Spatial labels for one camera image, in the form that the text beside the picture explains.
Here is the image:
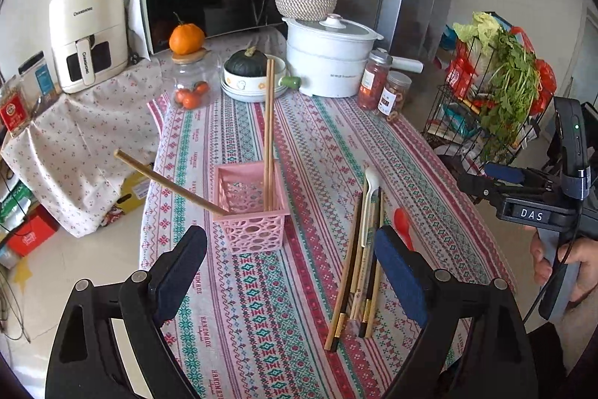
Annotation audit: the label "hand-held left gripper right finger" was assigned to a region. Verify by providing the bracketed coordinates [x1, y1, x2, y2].
[374, 225, 538, 399]

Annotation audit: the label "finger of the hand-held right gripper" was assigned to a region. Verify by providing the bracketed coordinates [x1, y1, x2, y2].
[455, 172, 509, 206]
[484, 163, 551, 190]

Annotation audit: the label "yellow cardboard box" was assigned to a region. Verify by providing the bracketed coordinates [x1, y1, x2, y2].
[112, 165, 155, 217]

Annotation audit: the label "pale patterned chopstick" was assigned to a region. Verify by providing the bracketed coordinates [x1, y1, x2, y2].
[349, 240, 374, 327]

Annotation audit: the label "plain black chopstick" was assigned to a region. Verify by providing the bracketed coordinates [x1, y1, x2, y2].
[359, 187, 382, 338]

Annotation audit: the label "red snack packets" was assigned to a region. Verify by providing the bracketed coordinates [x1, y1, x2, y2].
[446, 41, 482, 98]

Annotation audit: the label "jar of dried fruit rings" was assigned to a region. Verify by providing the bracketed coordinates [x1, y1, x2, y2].
[377, 71, 413, 119]

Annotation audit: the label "thin floor cable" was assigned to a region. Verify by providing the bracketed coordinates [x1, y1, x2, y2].
[0, 268, 33, 344]

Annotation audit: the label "person's right hand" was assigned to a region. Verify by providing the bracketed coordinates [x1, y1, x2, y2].
[529, 230, 598, 303]

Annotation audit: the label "clear container blue label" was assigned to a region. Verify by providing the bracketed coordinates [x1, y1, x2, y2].
[18, 50, 61, 105]

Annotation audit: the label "striped patterned tablecloth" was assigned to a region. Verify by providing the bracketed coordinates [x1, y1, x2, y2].
[139, 88, 515, 399]

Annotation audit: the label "pink perforated plastic basket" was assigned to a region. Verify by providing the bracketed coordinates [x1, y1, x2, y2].
[212, 160, 290, 256]

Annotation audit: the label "light wooden chopstick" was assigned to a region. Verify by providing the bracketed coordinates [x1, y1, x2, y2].
[366, 192, 386, 338]

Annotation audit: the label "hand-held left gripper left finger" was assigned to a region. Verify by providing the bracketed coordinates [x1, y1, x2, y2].
[45, 225, 209, 399]

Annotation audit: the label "white casserole dish green handle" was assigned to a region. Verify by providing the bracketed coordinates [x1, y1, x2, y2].
[221, 53, 301, 102]

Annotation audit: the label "black gold-band chopstick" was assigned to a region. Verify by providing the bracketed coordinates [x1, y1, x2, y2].
[326, 197, 364, 352]

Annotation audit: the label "orange plastic bag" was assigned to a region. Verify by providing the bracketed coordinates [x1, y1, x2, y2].
[511, 26, 559, 114]

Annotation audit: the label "white pot handle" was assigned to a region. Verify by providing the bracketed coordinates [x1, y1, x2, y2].
[391, 57, 424, 73]

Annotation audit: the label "napa cabbage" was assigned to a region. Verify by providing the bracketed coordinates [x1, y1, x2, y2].
[452, 11, 508, 47]

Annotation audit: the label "green leafy vegetables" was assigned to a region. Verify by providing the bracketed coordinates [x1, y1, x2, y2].
[477, 27, 543, 161]

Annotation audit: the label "red plastic spoon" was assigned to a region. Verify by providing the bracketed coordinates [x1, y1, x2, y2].
[394, 208, 416, 251]

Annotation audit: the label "white air fryer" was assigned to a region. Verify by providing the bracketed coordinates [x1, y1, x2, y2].
[49, 0, 129, 94]

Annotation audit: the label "glass jar with wooden lid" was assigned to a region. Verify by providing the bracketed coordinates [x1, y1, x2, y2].
[170, 47, 222, 110]

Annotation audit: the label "red cardboard box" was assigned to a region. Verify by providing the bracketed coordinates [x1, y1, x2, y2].
[6, 205, 61, 258]

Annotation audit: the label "jar of red dried fruit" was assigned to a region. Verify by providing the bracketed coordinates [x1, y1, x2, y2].
[357, 48, 393, 111]

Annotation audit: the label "green packet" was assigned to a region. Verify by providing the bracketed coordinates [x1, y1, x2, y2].
[0, 186, 31, 224]

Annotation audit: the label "large orange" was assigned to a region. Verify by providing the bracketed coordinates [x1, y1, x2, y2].
[169, 12, 206, 55]

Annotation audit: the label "green kabocha squash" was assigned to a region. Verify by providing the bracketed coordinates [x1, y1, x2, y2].
[225, 46, 268, 77]

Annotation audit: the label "white spoon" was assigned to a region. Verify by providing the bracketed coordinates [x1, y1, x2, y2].
[360, 168, 380, 248]

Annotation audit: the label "white electric pot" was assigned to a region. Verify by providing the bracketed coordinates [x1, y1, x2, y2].
[283, 13, 385, 97]

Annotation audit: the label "black wire rack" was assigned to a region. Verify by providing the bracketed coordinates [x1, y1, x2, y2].
[423, 13, 557, 175]

